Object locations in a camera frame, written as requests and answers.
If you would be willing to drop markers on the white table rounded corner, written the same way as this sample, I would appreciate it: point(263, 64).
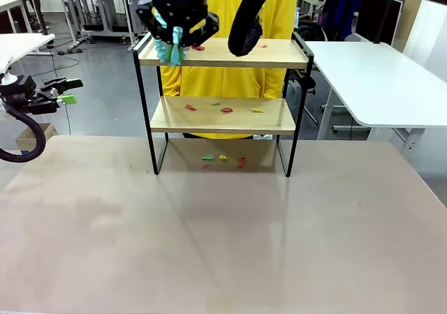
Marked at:
point(21, 43)

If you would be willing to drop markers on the black bag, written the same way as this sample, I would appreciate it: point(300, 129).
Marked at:
point(311, 29)

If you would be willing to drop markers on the person's right hand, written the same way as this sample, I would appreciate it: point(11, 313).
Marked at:
point(176, 134)

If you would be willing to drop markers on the brown cardboard panel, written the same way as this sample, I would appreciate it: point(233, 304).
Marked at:
point(408, 14)

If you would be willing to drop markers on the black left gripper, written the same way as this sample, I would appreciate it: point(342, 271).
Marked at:
point(21, 97)

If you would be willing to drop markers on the crumpled yellow paper scrap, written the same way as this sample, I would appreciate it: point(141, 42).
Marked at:
point(223, 158)

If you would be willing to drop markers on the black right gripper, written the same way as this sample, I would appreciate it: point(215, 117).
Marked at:
point(178, 7)

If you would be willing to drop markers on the white desk with red panel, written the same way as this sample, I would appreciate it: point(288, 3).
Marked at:
point(14, 0)

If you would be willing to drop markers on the black office chair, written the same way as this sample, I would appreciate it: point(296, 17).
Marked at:
point(304, 82)

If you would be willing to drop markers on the person's left hand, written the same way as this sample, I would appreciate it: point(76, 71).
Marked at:
point(262, 137)

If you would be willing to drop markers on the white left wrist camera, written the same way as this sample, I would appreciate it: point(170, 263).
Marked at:
point(7, 78)

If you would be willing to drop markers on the teal microfiber duster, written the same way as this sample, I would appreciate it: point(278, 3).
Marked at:
point(173, 54)

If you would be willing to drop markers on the black pole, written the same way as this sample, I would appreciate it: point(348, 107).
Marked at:
point(38, 14)

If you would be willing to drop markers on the black monitor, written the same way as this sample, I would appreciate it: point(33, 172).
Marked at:
point(377, 14)

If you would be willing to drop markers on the two-tier wooden black-frame shelf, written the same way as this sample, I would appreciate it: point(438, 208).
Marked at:
point(223, 57)

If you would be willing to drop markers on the red rounded paper scrap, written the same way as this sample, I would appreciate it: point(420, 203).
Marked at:
point(227, 110)

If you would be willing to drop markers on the large green paper scrap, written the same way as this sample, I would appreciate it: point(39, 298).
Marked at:
point(207, 157)

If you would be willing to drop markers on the flat yellow paper scrap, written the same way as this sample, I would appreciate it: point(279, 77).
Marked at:
point(257, 111)

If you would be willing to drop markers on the person in yellow hoodie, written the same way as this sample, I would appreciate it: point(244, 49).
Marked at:
point(223, 73)

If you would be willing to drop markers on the red triangular paper scrap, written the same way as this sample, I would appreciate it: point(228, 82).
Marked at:
point(190, 107)

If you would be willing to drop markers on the tall red paper scrap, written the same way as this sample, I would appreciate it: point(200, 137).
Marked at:
point(242, 162)

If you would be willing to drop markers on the large red paper scrap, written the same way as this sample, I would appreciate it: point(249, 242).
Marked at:
point(199, 48)

